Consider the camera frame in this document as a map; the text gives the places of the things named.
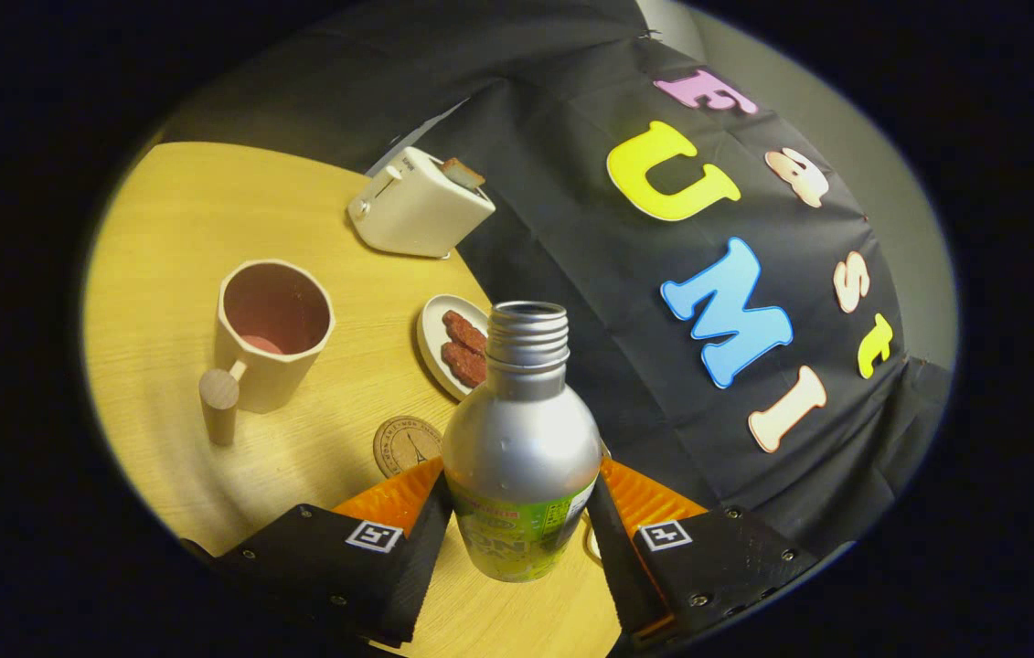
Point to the wooden table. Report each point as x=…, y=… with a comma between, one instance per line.
x=169, y=228

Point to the white toaster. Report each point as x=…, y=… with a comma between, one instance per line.
x=416, y=215

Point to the silver juice bottle green label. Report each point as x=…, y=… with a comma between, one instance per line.
x=521, y=439

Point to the brown sausage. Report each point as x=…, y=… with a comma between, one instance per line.
x=463, y=331
x=463, y=364

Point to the black backdrop cloth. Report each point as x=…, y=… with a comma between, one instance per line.
x=590, y=265

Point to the small white oval plate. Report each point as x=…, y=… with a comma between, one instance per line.
x=432, y=334

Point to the toast slice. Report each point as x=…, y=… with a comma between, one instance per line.
x=462, y=173

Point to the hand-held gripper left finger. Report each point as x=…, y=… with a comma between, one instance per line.
x=416, y=567

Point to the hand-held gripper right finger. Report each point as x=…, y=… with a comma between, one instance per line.
x=612, y=567

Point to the round cork coaster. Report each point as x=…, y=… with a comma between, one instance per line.
x=402, y=446

